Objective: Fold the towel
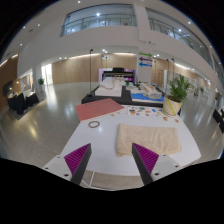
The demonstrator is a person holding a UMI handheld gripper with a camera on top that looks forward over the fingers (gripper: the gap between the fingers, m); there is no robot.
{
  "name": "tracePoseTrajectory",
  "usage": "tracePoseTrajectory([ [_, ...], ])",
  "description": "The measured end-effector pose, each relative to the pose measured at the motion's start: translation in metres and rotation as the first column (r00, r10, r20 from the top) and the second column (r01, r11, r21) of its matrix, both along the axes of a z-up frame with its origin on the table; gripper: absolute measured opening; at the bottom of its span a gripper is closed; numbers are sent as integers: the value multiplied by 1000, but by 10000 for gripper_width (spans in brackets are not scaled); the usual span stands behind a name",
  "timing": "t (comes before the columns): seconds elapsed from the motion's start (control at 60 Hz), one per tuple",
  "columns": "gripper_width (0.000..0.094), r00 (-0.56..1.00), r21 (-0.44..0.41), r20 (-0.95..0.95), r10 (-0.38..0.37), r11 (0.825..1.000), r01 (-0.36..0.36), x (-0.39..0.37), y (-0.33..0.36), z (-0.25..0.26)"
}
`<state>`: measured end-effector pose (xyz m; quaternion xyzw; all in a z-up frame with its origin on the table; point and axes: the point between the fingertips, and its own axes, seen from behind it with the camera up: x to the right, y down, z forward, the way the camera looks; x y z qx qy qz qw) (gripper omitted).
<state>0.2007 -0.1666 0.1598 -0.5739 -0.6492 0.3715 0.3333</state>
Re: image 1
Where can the black piano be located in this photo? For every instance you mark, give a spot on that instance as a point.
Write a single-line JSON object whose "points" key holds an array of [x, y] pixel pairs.
{"points": [[116, 74]]}

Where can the group of black chairs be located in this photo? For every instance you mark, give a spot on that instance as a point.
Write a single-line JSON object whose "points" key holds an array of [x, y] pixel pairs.
{"points": [[218, 118], [21, 101]]}

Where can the small indoor plant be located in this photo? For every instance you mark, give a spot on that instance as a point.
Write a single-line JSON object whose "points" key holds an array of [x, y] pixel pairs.
{"points": [[40, 81]]}

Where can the pink flat board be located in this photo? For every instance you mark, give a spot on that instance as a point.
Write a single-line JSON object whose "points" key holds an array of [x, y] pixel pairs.
{"points": [[98, 109]]}

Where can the sheet with colourful stickers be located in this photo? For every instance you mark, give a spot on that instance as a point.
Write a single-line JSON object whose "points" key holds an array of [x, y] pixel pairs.
{"points": [[143, 111]]}

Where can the purple arrow sign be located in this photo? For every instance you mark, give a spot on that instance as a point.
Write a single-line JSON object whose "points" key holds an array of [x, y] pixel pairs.
{"points": [[145, 59]]}

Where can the small wooden disc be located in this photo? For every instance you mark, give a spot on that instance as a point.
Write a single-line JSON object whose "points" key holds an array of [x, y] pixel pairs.
{"points": [[176, 120], [165, 118]]}

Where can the purple backdrop panel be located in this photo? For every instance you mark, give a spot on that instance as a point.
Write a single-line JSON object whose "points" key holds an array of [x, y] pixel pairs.
{"points": [[99, 75]]}

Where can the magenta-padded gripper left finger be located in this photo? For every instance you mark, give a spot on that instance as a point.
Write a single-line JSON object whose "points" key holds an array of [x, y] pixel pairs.
{"points": [[77, 160]]}

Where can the black low display table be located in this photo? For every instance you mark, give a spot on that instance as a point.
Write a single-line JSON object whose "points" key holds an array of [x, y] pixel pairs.
{"points": [[123, 96]]}

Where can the blue arrow sign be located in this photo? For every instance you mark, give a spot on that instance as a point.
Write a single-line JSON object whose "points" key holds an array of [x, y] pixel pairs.
{"points": [[145, 64]]}

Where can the beige knitted towel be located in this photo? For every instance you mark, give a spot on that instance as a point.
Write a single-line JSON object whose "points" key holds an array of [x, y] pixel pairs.
{"points": [[150, 138]]}

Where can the black lamp stand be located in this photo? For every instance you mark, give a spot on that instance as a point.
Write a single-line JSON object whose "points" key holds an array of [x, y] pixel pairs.
{"points": [[90, 73], [173, 70], [167, 73]]}

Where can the potted plant in striped pot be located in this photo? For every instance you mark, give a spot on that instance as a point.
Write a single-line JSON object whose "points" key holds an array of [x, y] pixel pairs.
{"points": [[171, 107]]}

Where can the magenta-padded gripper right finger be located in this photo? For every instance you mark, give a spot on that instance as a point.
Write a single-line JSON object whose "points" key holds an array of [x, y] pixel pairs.
{"points": [[146, 160]]}

